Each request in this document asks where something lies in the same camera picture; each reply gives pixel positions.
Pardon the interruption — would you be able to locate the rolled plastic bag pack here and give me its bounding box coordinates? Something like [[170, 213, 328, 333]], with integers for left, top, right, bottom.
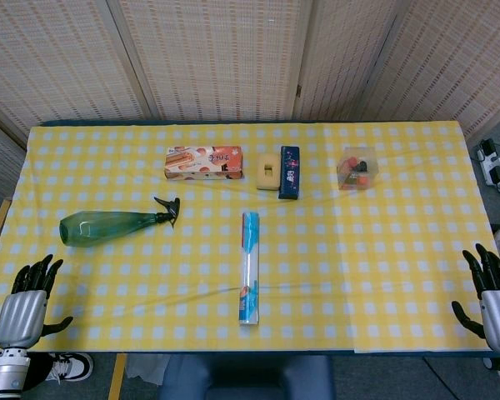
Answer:
[[237, 211, 262, 327]]

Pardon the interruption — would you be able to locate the dark blue box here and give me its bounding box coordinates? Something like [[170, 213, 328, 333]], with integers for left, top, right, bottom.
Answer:
[[277, 145, 301, 201]]

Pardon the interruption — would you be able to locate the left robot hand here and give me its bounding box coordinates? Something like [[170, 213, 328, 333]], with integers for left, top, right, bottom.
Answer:
[[0, 253, 74, 349]]

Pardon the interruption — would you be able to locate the folding bamboo screen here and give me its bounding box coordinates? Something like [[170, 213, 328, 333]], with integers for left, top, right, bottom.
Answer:
[[0, 0, 500, 197]]

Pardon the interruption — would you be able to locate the white black sneaker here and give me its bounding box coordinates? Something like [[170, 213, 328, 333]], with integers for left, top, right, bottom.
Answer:
[[45, 352, 95, 383]]

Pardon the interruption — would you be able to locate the blue chair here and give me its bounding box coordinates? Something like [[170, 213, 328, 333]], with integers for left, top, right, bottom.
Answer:
[[157, 352, 338, 400]]

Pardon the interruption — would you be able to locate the clear box with toys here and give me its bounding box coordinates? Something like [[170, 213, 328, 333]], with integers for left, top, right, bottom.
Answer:
[[337, 146, 380, 191]]

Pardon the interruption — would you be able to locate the yellow sponge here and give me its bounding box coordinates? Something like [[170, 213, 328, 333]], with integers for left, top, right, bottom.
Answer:
[[256, 152, 281, 192]]

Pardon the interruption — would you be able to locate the white power strip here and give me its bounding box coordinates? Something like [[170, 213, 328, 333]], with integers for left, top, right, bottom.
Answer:
[[477, 138, 500, 188]]

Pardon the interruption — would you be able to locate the yellow checkered tablecloth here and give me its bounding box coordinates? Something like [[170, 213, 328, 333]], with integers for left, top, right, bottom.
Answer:
[[0, 120, 500, 355]]

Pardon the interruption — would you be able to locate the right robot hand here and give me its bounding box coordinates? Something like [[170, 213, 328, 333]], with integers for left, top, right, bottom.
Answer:
[[451, 243, 500, 357]]

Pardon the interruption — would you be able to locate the green spray bottle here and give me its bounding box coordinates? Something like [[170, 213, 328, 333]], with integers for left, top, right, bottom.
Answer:
[[58, 197, 181, 248]]

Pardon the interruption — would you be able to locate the orange snack box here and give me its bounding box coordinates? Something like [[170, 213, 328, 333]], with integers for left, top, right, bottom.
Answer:
[[163, 145, 246, 182]]

